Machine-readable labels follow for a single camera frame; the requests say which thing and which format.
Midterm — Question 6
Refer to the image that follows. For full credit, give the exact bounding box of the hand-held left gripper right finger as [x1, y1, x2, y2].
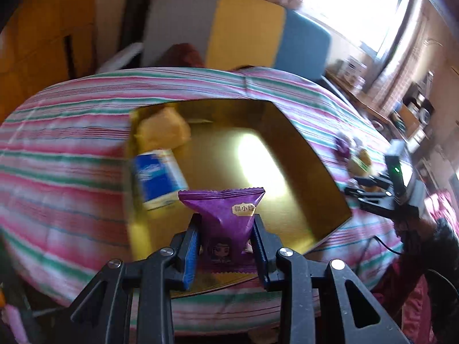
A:
[251, 214, 409, 344]

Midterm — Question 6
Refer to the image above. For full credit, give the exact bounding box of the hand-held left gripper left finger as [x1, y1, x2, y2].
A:
[71, 214, 201, 344]

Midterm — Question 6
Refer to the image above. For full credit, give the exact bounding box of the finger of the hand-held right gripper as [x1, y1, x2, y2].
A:
[344, 186, 394, 203]
[354, 175, 392, 189]

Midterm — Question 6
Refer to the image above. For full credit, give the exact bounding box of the purple snack packet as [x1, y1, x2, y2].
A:
[178, 187, 267, 275]
[334, 132, 354, 159]

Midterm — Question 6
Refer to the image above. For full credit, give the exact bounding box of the gold cardboard box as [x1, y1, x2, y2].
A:
[127, 100, 354, 299]

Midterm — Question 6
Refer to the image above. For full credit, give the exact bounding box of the person's right forearm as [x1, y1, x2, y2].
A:
[405, 218, 459, 294]

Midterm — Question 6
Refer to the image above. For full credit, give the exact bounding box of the person's right hand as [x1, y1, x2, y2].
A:
[394, 213, 443, 248]

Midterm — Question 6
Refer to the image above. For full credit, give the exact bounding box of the yellow snack packet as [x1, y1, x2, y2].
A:
[349, 148, 375, 183]
[138, 107, 191, 151]

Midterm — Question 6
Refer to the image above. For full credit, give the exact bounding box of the wooden desk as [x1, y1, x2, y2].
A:
[324, 72, 397, 135]

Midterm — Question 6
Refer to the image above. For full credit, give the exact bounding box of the blue white tissue pack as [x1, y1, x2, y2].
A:
[132, 149, 189, 211]

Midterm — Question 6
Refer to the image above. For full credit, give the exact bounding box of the red quilt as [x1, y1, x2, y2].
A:
[371, 190, 459, 344]

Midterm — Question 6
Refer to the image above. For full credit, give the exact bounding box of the white box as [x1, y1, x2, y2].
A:
[337, 57, 368, 90]

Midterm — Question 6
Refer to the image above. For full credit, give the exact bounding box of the beige curtain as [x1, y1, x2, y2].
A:
[369, 0, 433, 115]

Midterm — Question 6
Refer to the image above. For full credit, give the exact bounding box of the striped bedsheet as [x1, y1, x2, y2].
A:
[0, 66, 406, 335]

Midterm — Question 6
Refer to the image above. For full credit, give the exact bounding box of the window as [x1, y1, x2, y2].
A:
[297, 0, 413, 56]

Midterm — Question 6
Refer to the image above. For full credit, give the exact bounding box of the grey yellow blue headboard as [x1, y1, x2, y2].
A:
[143, 0, 332, 83]

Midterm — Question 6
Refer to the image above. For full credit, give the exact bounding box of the dark red pillow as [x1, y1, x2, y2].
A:
[161, 43, 206, 69]

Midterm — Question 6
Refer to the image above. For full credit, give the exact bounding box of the orange wooden wardrobe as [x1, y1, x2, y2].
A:
[0, 0, 102, 115]

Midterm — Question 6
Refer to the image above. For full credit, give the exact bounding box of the black cable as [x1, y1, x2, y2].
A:
[372, 234, 405, 256]

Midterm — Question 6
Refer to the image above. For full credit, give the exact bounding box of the black bed post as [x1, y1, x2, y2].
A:
[120, 0, 159, 51]

